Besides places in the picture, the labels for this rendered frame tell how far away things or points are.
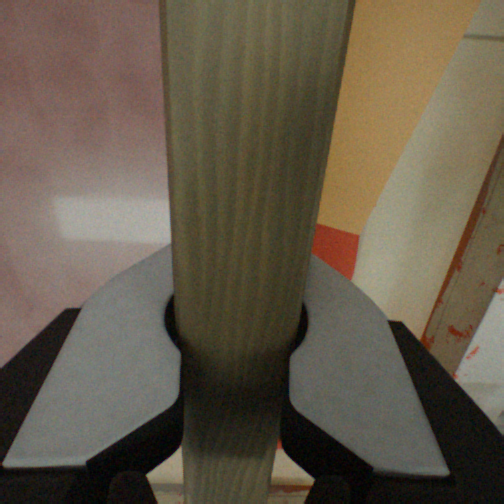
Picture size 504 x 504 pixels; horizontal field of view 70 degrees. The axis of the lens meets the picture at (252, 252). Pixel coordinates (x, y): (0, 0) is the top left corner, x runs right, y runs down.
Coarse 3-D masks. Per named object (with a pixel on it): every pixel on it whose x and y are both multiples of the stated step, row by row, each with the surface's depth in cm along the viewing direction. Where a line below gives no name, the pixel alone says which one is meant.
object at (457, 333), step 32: (480, 192) 17; (480, 224) 17; (480, 256) 17; (448, 288) 19; (480, 288) 17; (448, 320) 19; (480, 320) 17; (448, 352) 19; (480, 352) 18; (480, 384) 19
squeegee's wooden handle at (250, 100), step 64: (192, 0) 5; (256, 0) 5; (320, 0) 5; (192, 64) 5; (256, 64) 5; (320, 64) 5; (192, 128) 6; (256, 128) 6; (320, 128) 6; (192, 192) 6; (256, 192) 6; (320, 192) 7; (192, 256) 7; (256, 256) 7; (192, 320) 8; (256, 320) 8; (192, 384) 9; (256, 384) 9; (192, 448) 10; (256, 448) 10
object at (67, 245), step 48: (0, 192) 17; (48, 192) 17; (0, 240) 18; (48, 240) 18; (96, 240) 18; (144, 240) 18; (336, 240) 18; (0, 288) 20; (48, 288) 20; (96, 288) 20; (0, 336) 21
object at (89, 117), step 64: (0, 0) 13; (64, 0) 13; (128, 0) 13; (0, 64) 14; (64, 64) 14; (128, 64) 14; (0, 128) 15; (64, 128) 15; (128, 128) 15; (128, 192) 17
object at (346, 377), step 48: (336, 288) 10; (336, 336) 8; (384, 336) 9; (288, 384) 7; (336, 384) 7; (384, 384) 7; (288, 432) 7; (336, 432) 6; (384, 432) 6; (432, 432) 6; (432, 480) 6
